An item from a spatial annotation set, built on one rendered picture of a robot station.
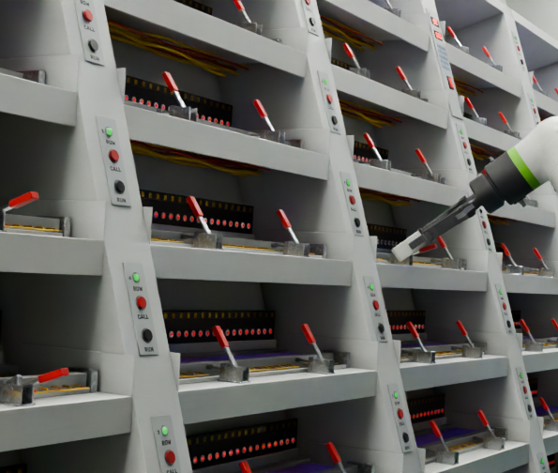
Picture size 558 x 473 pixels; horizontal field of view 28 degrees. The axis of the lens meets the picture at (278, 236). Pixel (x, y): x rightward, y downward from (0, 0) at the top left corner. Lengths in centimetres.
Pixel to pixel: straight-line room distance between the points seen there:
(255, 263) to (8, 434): 62
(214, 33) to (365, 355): 62
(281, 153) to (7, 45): 55
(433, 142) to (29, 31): 140
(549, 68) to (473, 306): 165
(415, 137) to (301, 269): 97
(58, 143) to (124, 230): 14
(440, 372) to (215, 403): 81
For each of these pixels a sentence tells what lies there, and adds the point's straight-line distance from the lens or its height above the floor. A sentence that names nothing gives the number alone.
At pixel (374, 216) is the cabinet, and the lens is 269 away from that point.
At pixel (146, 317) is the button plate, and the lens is 148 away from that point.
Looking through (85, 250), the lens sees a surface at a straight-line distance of 143.
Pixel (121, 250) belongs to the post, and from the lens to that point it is 148.
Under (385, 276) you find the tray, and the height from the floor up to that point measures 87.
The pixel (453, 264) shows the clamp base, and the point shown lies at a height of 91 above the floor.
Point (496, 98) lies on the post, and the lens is 348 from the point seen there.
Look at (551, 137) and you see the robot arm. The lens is 219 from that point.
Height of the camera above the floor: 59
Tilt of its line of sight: 10 degrees up
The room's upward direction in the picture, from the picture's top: 12 degrees counter-clockwise
